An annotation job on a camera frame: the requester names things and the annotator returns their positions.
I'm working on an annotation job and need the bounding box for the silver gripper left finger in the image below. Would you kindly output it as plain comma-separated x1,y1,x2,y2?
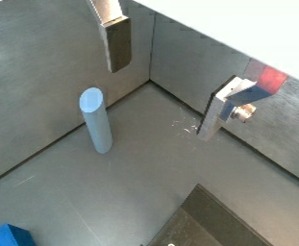
86,0,131,73

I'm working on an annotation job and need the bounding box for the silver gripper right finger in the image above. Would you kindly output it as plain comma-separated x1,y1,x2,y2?
197,59,288,141

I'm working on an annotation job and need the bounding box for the blue peg board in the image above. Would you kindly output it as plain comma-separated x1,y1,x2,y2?
0,224,38,246

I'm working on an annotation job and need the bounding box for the light blue oval peg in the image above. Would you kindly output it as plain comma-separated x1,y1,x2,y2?
79,87,114,154

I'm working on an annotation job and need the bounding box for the black curved stand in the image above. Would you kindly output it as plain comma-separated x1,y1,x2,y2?
149,184,274,246

